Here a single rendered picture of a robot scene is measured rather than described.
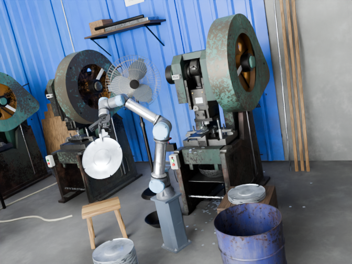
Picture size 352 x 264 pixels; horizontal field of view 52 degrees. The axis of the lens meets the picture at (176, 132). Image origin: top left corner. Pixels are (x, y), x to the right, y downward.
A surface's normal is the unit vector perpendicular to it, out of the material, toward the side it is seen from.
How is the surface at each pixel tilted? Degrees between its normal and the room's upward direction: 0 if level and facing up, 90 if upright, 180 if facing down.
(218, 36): 50
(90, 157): 56
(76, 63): 90
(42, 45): 90
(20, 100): 90
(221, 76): 97
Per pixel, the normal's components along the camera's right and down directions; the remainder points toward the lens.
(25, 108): 0.87, -0.07
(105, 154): -0.23, -0.33
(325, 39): -0.49, 0.29
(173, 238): -0.04, 0.23
